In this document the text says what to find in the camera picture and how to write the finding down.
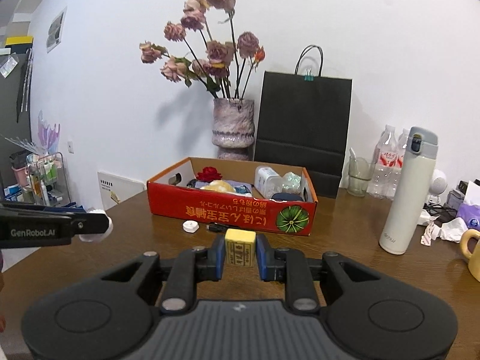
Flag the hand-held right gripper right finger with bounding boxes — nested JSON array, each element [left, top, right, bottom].
[[256, 234, 383, 315]]

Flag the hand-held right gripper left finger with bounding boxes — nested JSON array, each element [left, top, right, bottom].
[[100, 234, 227, 315]]

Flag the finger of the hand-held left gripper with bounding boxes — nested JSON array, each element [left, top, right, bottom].
[[70, 212, 109, 237]]

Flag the white round plastic object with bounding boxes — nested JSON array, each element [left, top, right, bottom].
[[79, 209, 113, 243]]

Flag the yellow rectangular block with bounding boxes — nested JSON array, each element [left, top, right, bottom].
[[224, 228, 257, 270]]

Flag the red orange cardboard box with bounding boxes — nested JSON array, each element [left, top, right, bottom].
[[146, 157, 319, 238]]

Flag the clear plastic container white label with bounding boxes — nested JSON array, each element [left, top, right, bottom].
[[254, 165, 282, 198]]

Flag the white flat board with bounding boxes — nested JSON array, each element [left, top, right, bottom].
[[97, 170, 147, 211]]

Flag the dark navy pouch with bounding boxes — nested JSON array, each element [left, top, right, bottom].
[[270, 192, 304, 203]]

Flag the cream yellow soft object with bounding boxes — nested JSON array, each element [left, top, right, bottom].
[[199, 180, 235, 194]]

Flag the iridescent plastic wrapper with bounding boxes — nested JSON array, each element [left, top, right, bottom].
[[281, 172, 303, 196]]

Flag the red artificial rose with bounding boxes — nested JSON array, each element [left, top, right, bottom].
[[196, 166, 223, 183]]

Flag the wooden desk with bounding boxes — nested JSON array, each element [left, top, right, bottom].
[[0, 187, 480, 360]]

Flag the pink translucent wrapping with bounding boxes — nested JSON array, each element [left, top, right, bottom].
[[37, 110, 61, 154]]

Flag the dark grey panel yellow strip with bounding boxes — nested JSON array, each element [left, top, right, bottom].
[[0, 35, 35, 196]]

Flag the clear glass cup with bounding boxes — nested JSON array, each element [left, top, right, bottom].
[[348, 179, 370, 198], [347, 155, 373, 186]]

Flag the pink mottled ceramic vase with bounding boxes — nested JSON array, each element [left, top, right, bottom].
[[212, 97, 256, 161]]

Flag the black paper bag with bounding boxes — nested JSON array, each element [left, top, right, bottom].
[[253, 45, 353, 199]]

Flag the pack of water bottles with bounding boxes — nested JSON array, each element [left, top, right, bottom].
[[369, 124, 412, 200]]

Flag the white thermos bottle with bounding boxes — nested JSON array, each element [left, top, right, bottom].
[[379, 127, 439, 256]]

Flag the clear plastic bag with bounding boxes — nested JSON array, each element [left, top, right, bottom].
[[0, 54, 20, 80]]

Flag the small white round device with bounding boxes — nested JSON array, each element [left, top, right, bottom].
[[427, 169, 449, 205]]

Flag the crumpled white tissue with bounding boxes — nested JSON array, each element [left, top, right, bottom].
[[420, 217, 470, 247]]

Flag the dried pink flower bouquet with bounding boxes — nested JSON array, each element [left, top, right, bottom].
[[139, 0, 266, 100]]

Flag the yellow mug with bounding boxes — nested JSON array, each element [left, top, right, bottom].
[[460, 229, 480, 283]]

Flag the purple tissue pack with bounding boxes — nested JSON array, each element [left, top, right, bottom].
[[457, 202, 480, 230]]

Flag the wire storage cart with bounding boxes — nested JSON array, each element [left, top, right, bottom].
[[11, 151, 70, 208]]

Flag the black cable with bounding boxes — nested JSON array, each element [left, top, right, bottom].
[[424, 202, 457, 226]]

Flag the small wall picture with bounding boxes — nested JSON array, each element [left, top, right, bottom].
[[46, 6, 68, 54]]

